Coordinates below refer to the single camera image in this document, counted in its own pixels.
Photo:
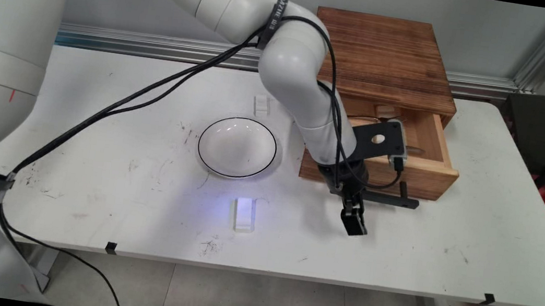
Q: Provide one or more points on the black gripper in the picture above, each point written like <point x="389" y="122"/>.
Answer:
<point x="348" y="176"/>

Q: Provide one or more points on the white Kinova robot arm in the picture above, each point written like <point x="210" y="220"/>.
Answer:
<point x="288" y="71"/>

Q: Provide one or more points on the long clear acrylic block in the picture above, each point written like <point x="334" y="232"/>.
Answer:
<point x="245" y="214"/>

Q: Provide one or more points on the white plate with black rim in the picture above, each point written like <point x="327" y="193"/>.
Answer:
<point x="237" y="147"/>

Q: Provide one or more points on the small clear acrylic block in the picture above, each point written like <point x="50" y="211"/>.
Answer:
<point x="261" y="104"/>

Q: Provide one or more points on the black tape mark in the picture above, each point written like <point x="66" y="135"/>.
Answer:
<point x="489" y="299"/>
<point x="111" y="247"/>

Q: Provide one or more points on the brown wooden drawer cabinet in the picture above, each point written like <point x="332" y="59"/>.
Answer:
<point x="385" y="57"/>

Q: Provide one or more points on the horizontal aluminium rail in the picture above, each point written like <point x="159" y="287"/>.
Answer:
<point x="160" y="46"/>

